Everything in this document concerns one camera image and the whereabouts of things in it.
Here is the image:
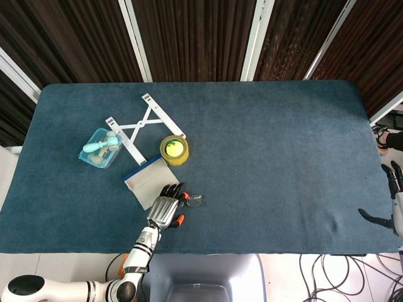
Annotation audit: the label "yellow-green tennis ball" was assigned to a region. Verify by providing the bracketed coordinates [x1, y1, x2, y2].
[165, 140, 184, 158]

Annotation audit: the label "black-framed eyeglasses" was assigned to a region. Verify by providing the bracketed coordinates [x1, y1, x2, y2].
[179, 192, 207, 210]

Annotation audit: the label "black floor cable loop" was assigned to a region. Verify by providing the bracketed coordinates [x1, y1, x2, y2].
[105, 254, 124, 281]

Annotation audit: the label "clear blue plastic container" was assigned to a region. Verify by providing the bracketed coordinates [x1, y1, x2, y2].
[77, 127, 123, 170]

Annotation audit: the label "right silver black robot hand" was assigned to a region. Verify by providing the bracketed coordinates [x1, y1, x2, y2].
[358, 160, 403, 237]

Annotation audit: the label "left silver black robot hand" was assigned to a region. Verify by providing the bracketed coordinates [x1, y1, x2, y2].
[146, 182, 190, 230]

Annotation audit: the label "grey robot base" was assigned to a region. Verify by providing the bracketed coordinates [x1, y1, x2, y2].
[138, 253, 268, 302]

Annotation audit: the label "yellow tape roll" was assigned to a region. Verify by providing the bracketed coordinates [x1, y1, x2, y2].
[159, 135, 190, 166]

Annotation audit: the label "white black sneaker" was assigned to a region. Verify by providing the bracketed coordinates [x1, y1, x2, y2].
[373, 125, 394, 157]

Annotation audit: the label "dark brown slatted screen panel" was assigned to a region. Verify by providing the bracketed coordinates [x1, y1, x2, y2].
[132, 0, 258, 82]
[311, 0, 403, 117]
[254, 0, 350, 82]
[0, 0, 142, 95]

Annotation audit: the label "mint handheld fan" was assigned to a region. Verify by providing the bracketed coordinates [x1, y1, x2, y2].
[82, 131, 122, 154]

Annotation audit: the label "blue table cloth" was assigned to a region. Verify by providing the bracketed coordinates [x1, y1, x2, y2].
[0, 80, 400, 255]

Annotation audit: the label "white folding laptop stand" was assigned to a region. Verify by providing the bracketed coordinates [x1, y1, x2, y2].
[105, 92, 186, 166]

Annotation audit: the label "beige item inside container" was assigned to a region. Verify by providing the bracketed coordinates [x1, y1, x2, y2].
[89, 150, 110, 164]

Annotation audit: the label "tangled black floor cables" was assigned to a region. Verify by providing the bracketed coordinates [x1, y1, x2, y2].
[298, 253, 403, 302]

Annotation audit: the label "white screen frame post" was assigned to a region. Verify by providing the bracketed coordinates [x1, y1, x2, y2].
[370, 94, 403, 126]
[241, 0, 275, 82]
[0, 47, 42, 104]
[118, 0, 154, 83]
[304, 0, 358, 81]

